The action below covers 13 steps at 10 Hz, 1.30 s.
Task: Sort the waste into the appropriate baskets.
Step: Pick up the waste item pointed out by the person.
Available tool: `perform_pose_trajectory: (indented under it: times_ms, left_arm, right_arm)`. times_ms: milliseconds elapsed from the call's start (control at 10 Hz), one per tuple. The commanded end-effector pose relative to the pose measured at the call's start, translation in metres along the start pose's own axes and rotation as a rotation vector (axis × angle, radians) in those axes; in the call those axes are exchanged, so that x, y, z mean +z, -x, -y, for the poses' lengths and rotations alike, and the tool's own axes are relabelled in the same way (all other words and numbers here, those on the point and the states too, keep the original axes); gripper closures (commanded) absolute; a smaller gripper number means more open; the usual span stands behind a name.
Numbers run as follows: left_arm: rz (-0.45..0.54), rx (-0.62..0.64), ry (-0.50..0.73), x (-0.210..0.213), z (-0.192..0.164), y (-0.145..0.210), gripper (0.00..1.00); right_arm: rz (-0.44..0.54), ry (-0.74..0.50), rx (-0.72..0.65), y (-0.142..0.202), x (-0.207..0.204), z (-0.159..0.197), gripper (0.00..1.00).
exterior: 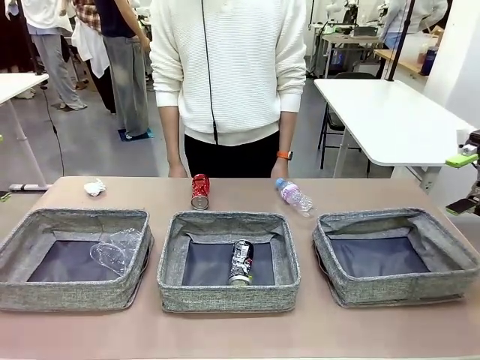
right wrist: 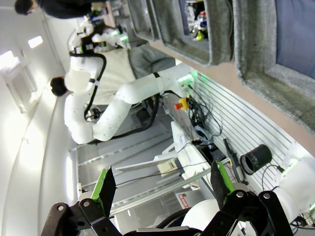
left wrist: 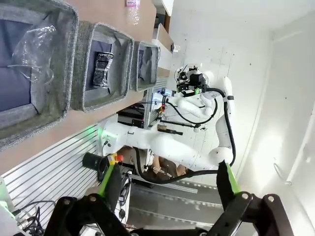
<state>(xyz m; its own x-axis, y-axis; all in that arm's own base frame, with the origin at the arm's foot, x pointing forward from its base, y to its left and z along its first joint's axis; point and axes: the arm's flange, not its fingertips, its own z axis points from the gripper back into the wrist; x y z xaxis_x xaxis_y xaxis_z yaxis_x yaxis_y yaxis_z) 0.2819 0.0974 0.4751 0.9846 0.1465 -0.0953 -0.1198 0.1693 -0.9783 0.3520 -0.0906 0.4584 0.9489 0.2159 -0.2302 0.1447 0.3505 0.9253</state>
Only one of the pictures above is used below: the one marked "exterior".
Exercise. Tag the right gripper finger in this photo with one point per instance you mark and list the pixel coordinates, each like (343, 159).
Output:
(459, 160)
(459, 206)

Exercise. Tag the white paper ball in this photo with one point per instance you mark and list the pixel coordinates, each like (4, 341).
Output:
(93, 188)

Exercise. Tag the clear plastic cup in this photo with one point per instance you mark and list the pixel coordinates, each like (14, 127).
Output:
(112, 253)

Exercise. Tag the plastic bottle with blue cap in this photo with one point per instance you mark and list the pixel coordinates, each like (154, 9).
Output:
(292, 195)

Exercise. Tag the crushed red soda can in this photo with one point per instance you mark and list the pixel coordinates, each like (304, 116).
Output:
(200, 189)

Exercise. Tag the crushed black soda can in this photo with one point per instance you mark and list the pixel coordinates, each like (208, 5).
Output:
(242, 262)

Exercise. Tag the person's right forearm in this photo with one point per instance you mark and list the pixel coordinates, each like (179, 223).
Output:
(172, 135)

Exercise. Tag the person's right hand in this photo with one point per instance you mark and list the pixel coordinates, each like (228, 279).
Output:
(177, 171)

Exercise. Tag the person's left hand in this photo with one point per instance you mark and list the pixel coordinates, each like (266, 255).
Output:
(279, 173)

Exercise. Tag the large white table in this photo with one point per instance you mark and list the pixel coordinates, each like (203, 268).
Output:
(393, 123)

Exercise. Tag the dark blue bottle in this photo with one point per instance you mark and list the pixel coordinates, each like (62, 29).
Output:
(428, 62)

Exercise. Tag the grey fabric basket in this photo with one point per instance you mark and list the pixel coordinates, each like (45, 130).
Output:
(56, 296)
(393, 290)
(225, 298)

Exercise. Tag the bystander in plaid shirt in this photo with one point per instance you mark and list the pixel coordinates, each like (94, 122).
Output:
(88, 45)

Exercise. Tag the black folding chair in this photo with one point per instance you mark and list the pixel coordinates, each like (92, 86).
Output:
(333, 123)

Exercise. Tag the black stand pole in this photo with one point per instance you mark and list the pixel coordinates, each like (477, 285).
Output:
(402, 37)

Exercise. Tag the bystander in wide grey trousers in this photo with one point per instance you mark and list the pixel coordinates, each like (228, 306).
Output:
(127, 75)

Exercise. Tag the blue floor mat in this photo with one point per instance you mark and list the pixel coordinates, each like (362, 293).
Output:
(144, 134)

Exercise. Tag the bystander in light shirt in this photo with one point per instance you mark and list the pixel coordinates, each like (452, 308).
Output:
(427, 15)

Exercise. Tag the wooden workbench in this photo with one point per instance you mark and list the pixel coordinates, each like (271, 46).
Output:
(352, 38)

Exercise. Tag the orange wristwatch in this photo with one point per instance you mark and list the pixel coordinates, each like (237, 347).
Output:
(285, 154)

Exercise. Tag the black trousers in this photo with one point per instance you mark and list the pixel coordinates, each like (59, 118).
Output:
(232, 157)

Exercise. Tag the white knit sweater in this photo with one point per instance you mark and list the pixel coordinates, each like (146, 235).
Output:
(243, 75)

